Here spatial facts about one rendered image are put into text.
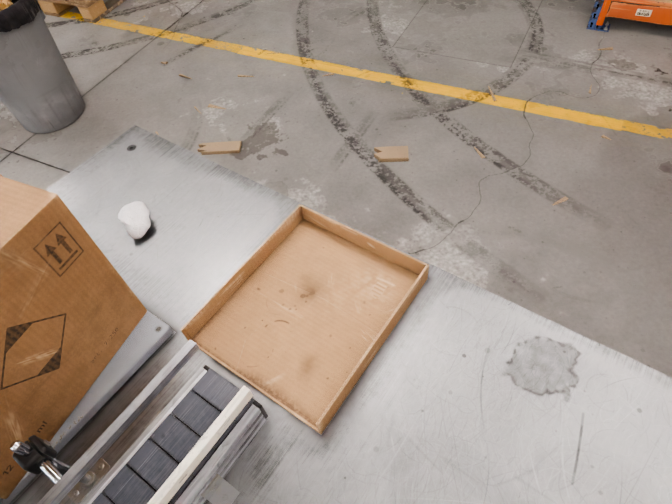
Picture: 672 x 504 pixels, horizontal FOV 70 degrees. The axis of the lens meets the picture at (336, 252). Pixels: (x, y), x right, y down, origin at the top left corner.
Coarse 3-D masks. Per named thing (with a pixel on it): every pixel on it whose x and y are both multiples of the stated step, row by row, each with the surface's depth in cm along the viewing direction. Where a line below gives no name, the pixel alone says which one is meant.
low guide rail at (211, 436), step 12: (240, 396) 61; (252, 396) 62; (228, 408) 60; (240, 408) 61; (216, 420) 59; (228, 420) 60; (216, 432) 58; (204, 444) 57; (192, 456) 57; (204, 456) 58; (180, 468) 56; (192, 468) 57; (168, 480) 55; (180, 480) 56; (156, 492) 55; (168, 492) 55
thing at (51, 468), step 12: (12, 444) 51; (24, 444) 52; (36, 444) 54; (48, 444) 55; (12, 456) 53; (24, 456) 53; (36, 456) 53; (48, 456) 55; (24, 468) 52; (36, 468) 53; (48, 468) 53; (60, 468) 58; (84, 480) 62
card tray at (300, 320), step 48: (288, 240) 86; (336, 240) 85; (240, 288) 81; (288, 288) 80; (336, 288) 79; (384, 288) 78; (192, 336) 75; (240, 336) 75; (288, 336) 74; (336, 336) 74; (384, 336) 71; (288, 384) 70; (336, 384) 69
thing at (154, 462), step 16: (208, 384) 66; (224, 384) 66; (192, 400) 64; (208, 400) 64; (224, 400) 64; (176, 416) 64; (192, 416) 63; (208, 416) 63; (240, 416) 63; (160, 432) 62; (176, 432) 62; (192, 432) 62; (224, 432) 62; (144, 448) 61; (160, 448) 61; (176, 448) 61; (128, 464) 60; (144, 464) 60; (160, 464) 60; (176, 464) 60; (112, 480) 59; (128, 480) 59; (144, 480) 59; (160, 480) 59; (112, 496) 58; (128, 496) 58; (144, 496) 58; (176, 496) 57
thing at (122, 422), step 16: (192, 352) 60; (176, 368) 59; (160, 384) 58; (144, 400) 56; (128, 416) 55; (112, 432) 54; (96, 448) 53; (80, 464) 53; (64, 480) 52; (48, 496) 51; (64, 496) 52
